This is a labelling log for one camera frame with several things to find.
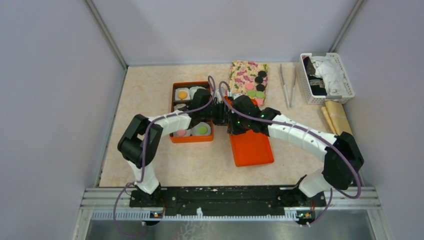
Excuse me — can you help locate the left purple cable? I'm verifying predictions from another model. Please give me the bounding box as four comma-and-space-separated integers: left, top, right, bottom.
113, 75, 217, 238

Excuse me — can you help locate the floral tray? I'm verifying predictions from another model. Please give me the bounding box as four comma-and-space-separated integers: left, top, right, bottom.
228, 60, 270, 103

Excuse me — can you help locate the purple cable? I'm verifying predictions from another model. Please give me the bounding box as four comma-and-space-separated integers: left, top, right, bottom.
113, 75, 217, 238
218, 81, 363, 227

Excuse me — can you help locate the white plastic basket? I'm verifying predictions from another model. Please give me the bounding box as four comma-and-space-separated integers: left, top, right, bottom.
296, 53, 355, 104

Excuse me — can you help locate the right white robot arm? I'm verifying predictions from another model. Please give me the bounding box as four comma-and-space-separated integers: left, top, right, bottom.
224, 95, 364, 206

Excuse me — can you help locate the aluminium frame rail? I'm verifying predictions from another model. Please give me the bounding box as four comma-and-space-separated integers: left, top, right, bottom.
72, 186, 394, 240

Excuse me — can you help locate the black cookie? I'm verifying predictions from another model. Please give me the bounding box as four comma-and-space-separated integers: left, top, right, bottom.
255, 84, 266, 92
257, 70, 268, 78
254, 76, 264, 84

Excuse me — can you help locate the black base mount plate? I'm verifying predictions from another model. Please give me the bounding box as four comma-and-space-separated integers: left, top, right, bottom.
129, 185, 327, 225

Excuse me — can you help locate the green cookie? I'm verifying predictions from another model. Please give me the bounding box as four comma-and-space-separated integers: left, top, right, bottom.
197, 125, 209, 135
255, 91, 266, 99
246, 89, 256, 98

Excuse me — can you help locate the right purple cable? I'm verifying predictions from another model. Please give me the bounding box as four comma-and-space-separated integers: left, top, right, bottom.
218, 81, 363, 227

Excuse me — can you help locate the black item in basket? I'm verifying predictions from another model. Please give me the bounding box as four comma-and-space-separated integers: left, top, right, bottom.
302, 56, 328, 96

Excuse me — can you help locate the pink cookie bottom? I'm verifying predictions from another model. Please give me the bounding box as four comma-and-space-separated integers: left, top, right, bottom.
255, 98, 264, 106

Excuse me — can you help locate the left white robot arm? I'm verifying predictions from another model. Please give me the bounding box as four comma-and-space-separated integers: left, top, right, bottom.
117, 89, 224, 207

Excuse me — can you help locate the black cookie middle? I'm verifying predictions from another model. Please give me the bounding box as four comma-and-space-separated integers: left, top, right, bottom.
254, 76, 264, 84

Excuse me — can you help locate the black cookie upper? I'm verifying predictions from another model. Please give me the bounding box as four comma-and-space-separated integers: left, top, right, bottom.
257, 70, 268, 78

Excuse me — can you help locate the white cloth in basket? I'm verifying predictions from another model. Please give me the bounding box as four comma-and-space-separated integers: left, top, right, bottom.
310, 56, 348, 96

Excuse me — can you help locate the pink cookie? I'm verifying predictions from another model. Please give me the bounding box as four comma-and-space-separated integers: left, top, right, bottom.
245, 82, 255, 91
175, 129, 187, 137
255, 98, 264, 106

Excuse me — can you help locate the white paper cup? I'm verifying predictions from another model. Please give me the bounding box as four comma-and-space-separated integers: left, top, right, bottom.
173, 129, 191, 137
174, 87, 191, 101
191, 122, 212, 137
189, 86, 206, 95
173, 103, 187, 111

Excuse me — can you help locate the orange box lid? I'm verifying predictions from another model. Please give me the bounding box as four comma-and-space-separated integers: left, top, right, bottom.
224, 97, 274, 167

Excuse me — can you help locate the orange compartment box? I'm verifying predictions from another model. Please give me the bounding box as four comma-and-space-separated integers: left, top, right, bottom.
169, 81, 214, 144

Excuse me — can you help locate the black cookie lower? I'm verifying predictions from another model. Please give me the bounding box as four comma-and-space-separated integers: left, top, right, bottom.
255, 84, 266, 92

